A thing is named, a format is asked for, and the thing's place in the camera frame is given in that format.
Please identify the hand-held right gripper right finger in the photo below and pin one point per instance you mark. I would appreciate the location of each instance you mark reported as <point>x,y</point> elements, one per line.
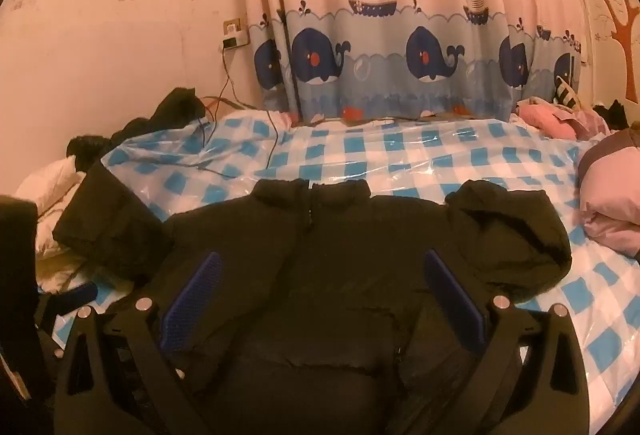
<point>455,300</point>

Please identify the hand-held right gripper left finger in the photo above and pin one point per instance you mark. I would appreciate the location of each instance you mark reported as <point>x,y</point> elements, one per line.
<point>192,300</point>

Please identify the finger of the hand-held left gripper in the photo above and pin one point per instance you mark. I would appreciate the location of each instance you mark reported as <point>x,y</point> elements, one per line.
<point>75,296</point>

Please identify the black puffer jacket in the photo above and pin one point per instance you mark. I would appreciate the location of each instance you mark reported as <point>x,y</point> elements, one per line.
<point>325,265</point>

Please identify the white puffer jacket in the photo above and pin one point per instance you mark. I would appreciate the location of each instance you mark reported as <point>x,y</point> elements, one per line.
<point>50,185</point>

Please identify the blue white checkered bed cover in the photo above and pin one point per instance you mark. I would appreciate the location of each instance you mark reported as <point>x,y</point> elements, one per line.
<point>400,155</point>

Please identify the pink purple jacket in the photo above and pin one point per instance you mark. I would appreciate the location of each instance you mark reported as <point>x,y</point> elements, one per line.
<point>610,200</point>

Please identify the dark cloth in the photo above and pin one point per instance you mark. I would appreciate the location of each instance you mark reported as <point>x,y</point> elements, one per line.
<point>175,107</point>

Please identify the pink cloth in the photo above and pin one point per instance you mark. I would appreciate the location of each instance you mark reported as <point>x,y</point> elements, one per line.
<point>545,120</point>

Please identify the striped plush toy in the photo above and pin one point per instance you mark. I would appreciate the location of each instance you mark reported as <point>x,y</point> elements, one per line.
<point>565,92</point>

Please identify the small black cloth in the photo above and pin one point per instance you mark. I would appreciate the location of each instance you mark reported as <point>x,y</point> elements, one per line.
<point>615,112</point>

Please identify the wall socket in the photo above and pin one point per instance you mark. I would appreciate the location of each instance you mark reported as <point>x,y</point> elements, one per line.
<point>235,32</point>

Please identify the tree wall sticker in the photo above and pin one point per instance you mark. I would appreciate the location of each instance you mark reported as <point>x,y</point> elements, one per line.
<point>627,45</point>

